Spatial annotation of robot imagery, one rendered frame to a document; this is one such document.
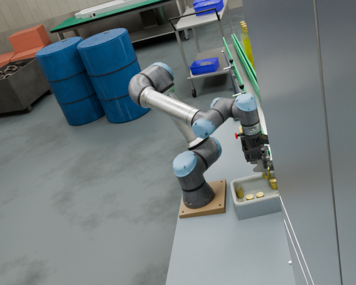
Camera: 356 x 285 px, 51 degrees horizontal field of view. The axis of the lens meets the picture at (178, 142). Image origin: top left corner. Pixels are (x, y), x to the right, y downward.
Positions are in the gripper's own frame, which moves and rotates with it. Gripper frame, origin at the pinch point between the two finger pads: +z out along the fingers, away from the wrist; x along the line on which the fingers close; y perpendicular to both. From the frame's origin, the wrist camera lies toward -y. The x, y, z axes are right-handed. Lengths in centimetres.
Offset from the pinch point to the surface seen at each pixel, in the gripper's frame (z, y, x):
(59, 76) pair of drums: 20, 182, -317
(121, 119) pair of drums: 85, 123, -288
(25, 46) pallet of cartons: 29, 349, -664
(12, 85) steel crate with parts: 39, 293, -418
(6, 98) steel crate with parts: 57, 314, -423
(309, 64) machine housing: -86, 9, 105
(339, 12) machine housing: -91, 9, 111
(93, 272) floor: 91, 124, -57
